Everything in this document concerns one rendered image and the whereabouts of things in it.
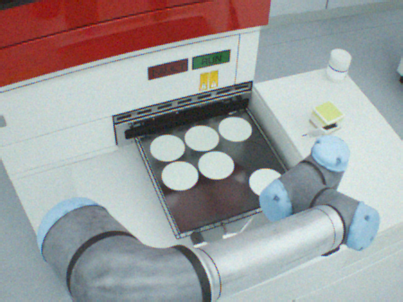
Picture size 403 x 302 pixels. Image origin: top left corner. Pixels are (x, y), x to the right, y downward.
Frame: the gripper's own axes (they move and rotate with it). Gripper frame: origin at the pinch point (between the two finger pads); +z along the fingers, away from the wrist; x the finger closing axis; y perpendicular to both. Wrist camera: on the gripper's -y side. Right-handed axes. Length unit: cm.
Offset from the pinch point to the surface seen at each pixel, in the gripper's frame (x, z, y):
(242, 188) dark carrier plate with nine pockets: 2.5, 7.7, 27.0
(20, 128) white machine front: 57, -5, 58
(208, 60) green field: 1, -12, 58
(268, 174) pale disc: -6.4, 7.7, 28.6
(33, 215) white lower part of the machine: 64, 37, 58
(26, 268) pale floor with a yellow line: 81, 98, 74
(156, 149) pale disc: 20, 8, 48
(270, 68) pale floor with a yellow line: -91, 97, 164
